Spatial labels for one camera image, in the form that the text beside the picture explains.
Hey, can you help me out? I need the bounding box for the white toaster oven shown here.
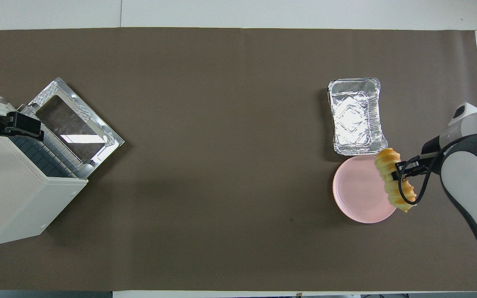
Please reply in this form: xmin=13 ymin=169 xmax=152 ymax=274
xmin=0 ymin=93 xmax=89 ymax=247

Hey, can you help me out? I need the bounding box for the golden ridged bread loaf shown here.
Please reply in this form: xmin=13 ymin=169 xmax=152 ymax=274
xmin=374 ymin=147 xmax=417 ymax=213

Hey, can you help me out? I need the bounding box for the aluminium foil tray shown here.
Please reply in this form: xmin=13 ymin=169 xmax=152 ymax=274
xmin=327 ymin=77 xmax=388 ymax=157

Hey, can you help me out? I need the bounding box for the brown table mat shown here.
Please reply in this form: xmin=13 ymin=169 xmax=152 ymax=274
xmin=0 ymin=27 xmax=477 ymax=292

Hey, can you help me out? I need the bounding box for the glass oven door metal frame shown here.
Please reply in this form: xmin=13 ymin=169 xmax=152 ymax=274
xmin=26 ymin=77 xmax=125 ymax=167

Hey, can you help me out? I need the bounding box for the pink round plate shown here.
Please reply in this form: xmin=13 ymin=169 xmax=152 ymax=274
xmin=332 ymin=155 xmax=399 ymax=224

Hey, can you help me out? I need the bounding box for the wire oven rack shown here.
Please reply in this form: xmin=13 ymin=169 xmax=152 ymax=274
xmin=8 ymin=123 xmax=95 ymax=179

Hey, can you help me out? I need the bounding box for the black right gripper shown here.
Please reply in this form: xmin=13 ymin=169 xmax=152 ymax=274
xmin=395 ymin=136 xmax=446 ymax=182

